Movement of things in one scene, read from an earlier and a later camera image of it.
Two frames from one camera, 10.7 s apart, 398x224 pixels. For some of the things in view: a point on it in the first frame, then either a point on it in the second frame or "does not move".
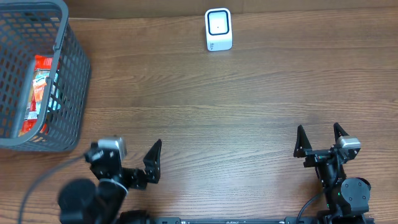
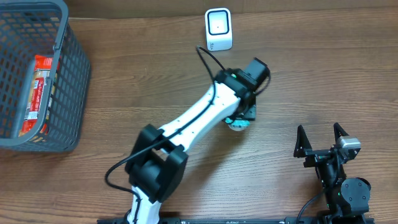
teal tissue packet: x=39 y=83 -> x=237 y=124
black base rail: x=288 y=220 does not move
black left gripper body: x=134 y=177 -> x=249 y=112
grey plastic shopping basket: x=30 y=28 does not move
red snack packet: x=42 y=65 does not move
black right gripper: x=323 y=157 does not move
